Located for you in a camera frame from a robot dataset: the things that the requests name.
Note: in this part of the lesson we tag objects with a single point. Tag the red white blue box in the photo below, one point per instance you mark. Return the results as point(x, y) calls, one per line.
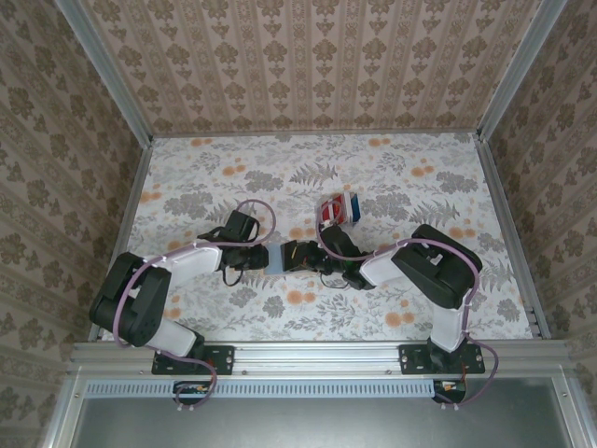
point(347, 210)
point(332, 212)

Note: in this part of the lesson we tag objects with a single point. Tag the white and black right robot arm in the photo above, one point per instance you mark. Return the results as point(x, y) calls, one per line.
point(448, 326)

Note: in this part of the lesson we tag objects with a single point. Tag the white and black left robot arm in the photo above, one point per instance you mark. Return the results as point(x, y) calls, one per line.
point(186, 263)

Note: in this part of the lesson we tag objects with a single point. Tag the black controller board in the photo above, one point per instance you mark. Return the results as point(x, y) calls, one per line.
point(191, 389)
point(450, 387)

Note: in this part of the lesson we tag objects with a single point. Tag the grey metal sheet panel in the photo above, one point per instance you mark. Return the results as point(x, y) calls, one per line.
point(317, 424)

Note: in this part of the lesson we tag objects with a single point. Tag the aluminium front frame rail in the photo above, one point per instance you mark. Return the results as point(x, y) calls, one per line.
point(317, 357)

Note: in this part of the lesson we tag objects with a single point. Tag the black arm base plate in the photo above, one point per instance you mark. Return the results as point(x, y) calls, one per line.
point(410, 359)
point(219, 359)

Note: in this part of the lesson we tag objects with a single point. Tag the aluminium side rail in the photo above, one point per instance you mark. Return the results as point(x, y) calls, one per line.
point(510, 233)
point(124, 233)

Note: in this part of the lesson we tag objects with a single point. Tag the aluminium corner post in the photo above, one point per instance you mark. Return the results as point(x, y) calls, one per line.
point(111, 70)
point(515, 70)

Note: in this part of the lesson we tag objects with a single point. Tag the aluminium frame bar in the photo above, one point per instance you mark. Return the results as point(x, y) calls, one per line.
point(576, 410)
point(63, 410)

